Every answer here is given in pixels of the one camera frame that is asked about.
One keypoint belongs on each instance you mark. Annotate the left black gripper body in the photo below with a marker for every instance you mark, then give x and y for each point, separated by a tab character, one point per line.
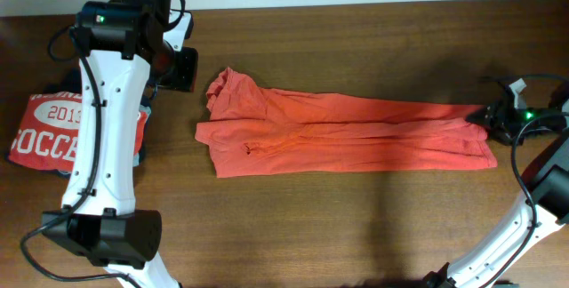
183	73

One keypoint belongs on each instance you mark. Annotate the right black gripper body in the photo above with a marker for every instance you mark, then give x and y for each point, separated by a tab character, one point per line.
512	118

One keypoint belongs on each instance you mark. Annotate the orange soccer t-shirt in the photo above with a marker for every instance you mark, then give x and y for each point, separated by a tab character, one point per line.
267	131

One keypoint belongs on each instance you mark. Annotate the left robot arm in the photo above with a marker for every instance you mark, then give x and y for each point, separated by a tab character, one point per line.
123	46

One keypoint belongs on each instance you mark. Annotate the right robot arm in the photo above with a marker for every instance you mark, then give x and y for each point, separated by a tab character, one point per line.
540	209

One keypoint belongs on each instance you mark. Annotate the folded navy shirt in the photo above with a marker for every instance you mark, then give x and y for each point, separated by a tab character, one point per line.
66	84

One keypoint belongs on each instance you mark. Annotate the folded red 2013 soccer shirt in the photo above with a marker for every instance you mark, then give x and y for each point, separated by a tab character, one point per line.
44	132

